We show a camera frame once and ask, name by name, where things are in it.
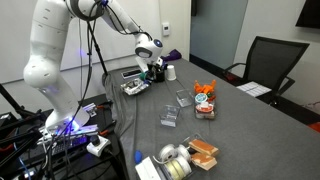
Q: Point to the purple cloth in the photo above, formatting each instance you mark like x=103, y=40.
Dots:
x=172, y=55

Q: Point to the large clear plastic box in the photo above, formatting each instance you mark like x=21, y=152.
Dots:
x=169, y=116

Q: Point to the white flat box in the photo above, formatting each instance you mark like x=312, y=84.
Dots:
x=146, y=169

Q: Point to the small clear plastic box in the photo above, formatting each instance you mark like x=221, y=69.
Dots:
x=184, y=98

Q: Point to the silver tape roll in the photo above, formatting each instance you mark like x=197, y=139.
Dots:
x=167, y=152

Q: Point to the blue oval object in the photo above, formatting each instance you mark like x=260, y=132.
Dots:
x=138, y=156

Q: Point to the crumpled foil tray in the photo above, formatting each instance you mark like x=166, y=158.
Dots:
x=133, y=88

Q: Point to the white tape roll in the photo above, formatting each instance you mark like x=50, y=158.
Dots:
x=184, y=152

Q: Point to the white wall thermostat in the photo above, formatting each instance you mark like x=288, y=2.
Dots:
x=166, y=29

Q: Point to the black tripod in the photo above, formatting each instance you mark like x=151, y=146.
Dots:
x=99, y=55

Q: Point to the black office chair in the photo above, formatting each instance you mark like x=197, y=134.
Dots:
x=273, y=63

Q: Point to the whiteboard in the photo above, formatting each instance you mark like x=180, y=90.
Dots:
x=146, y=16

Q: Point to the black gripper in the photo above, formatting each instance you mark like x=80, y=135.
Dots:
x=156, y=66

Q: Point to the white paper cup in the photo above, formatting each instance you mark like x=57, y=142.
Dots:
x=171, y=73

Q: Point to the orange floor object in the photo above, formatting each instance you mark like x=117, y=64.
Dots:
x=315, y=127

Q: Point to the black flat device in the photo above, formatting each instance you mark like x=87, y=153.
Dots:
x=130, y=73

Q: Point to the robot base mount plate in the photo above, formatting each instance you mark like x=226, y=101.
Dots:
x=83, y=130

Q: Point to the white emergency stop box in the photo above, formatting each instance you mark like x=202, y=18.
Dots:
x=97, y=146

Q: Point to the black pen cup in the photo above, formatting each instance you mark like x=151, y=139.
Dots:
x=160, y=76

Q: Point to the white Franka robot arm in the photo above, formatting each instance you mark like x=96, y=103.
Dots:
x=50, y=66

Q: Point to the black wall monitor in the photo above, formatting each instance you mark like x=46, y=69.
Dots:
x=310, y=13

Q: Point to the orange toy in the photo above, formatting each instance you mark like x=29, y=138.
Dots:
x=204, y=88

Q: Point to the grey tablecloth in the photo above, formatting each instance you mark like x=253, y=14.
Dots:
x=253, y=133

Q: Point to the white paper sheet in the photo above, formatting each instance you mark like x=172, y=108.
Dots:
x=254, y=89

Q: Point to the green cup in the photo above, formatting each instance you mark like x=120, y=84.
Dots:
x=143, y=76

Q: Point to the round teal tin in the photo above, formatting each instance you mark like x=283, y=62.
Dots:
x=201, y=98

